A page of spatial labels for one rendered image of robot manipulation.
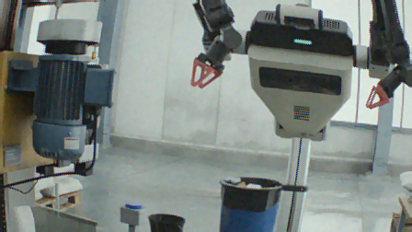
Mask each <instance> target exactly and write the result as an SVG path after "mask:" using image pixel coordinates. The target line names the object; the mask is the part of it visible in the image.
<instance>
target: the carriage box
mask: <svg viewBox="0 0 412 232"><path fill-rule="evenodd" d="M39 56H40V54H36V53H35V54H33V53H25V52H9V51H2V52H0V174H2V173H5V172H10V171H16V170H21V169H23V168H24V169H26V168H34V167H40V166H42V165H48V164H51V163H52V164H56V159H50V158H46V157H41V156H39V155H38V154H36V152H35V151H34V149H33V140H32V129H31V126H32V125H33V121H34V120H37V116H36V115H35V114H33V106H34V92H35V91H34V92H32V91H30V93H27V94H8V93H7V79H8V67H9V62H10V60H19V61H22V60H23V61H32V62H33V67H37V65H38V62H39ZM16 146H21V150H22V153H21V161H22V163H17V164H16V165H14V164H13V165H10V166H6V148H8V147H11V148H12V147H16Z"/></svg>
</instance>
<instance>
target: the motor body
mask: <svg viewBox="0 0 412 232"><path fill-rule="evenodd" d="M90 62H92V57H91V56H84V55H72V54H69V55H65V54H60V55H59V54H42V55H40V56H39V62H38V65H37V67H38V71H39V69H40V71H39V77H38V71H37V77H36V89H35V92H34V106H33V114H35V115H36V116H37V120H34V121H33V125H32V126H31V129H32V140H33V149H34V151H35V152H36V154H38V155H39V156H41V157H46V158H50V159H57V160H77V159H78V158H80V157H81V156H82V155H83V154H84V151H85V147H86V133H88V131H86V125H85V124H83V123H82V118H83V110H84V101H83V100H81V94H82V86H83V81H84V73H85V72H86V65H87V64H88V63H90ZM37 83H38V88H37Z"/></svg>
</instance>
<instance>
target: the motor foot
mask: <svg viewBox="0 0 412 232"><path fill-rule="evenodd" d="M37 71H38V67H33V62H32V61H23V60H22V61H19V60H10V62H9V67H8V79H7V93H8V94H27V93H30V91H32V92H34V91H35V89H36V77H37ZM39 71H40V69H39ZM39 71H38V77H39Z"/></svg>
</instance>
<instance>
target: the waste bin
mask: <svg viewBox="0 0 412 232"><path fill-rule="evenodd" d="M243 181H244V182H245V185H246V186H247V185H248V184H253V185H257V186H261V188H247V187H242V186H237V185H238V184H240V183H241V182H243ZM282 183H283V182H282V181H279V180H272V179H266V178H261V177H255V178H253V177H225V178H223V179H221V180H220V184H221V199H222V201H221V214H220V226H219V232H274V229H275V228H276V222H277V215H278V211H279V209H280V196H281V192H282V190H281V187H280V186H281V184H282ZM236 184H237V185H236ZM276 186H277V187H276Z"/></svg>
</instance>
